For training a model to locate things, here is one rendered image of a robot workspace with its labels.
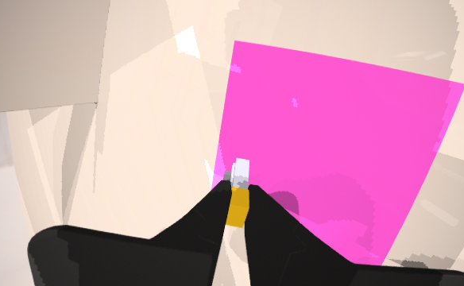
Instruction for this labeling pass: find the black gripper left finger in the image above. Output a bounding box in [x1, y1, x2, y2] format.
[27, 180, 232, 286]

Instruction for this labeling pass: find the magenta square zone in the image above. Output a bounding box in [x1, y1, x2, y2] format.
[211, 41, 464, 265]

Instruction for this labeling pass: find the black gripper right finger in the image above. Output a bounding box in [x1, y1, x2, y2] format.
[245, 184, 464, 286]

